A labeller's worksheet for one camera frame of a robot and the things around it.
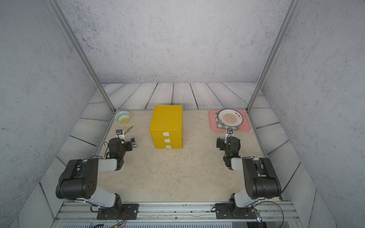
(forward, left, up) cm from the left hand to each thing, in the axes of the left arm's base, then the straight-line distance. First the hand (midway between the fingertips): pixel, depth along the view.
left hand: (128, 138), depth 94 cm
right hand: (-2, -66, +1) cm, 66 cm away
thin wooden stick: (+13, +6, -7) cm, 16 cm away
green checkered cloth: (+14, -64, -6) cm, 66 cm away
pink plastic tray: (+14, -84, -7) cm, 85 cm away
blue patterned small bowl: (+24, +13, -6) cm, 28 cm away
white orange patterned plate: (+22, -74, -6) cm, 77 cm away
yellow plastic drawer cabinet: (-3, -27, +15) cm, 31 cm away
